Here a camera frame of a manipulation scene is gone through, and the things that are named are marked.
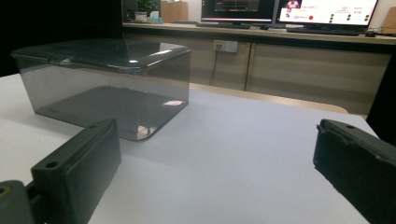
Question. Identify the dark-screen computer monitor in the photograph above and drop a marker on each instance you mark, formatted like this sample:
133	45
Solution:
238	9

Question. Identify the light blue tissue pack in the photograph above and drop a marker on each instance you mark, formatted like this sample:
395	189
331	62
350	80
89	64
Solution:
155	18

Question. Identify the black curtain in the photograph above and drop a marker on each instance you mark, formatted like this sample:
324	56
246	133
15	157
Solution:
59	21

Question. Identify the brown cardboard box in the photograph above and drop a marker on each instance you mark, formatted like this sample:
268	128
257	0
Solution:
173	11

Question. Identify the bright-screen computer monitor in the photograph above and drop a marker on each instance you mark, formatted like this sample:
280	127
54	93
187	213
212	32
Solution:
327	12

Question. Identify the grey transparent box lid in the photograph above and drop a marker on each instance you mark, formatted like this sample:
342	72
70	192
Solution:
102	53

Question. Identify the grey transparent plastic box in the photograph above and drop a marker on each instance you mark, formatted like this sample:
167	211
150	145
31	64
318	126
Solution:
102	93

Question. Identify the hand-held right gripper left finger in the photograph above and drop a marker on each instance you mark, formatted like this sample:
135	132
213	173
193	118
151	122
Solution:
74	174

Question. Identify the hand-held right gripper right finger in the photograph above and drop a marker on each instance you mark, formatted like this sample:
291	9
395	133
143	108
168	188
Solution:
355	165

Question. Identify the black computer mouse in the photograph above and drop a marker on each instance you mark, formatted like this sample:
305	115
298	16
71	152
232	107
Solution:
370	33

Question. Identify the potted green plant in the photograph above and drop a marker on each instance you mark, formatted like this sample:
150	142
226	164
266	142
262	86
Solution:
146	7

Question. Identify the black keyboard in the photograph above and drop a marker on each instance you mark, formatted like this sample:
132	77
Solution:
230	25
323	31

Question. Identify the white wall socket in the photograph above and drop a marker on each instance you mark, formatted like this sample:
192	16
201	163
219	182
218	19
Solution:
225	46

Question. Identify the wooden counter with cabinets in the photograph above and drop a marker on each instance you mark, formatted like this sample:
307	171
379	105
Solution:
295	68

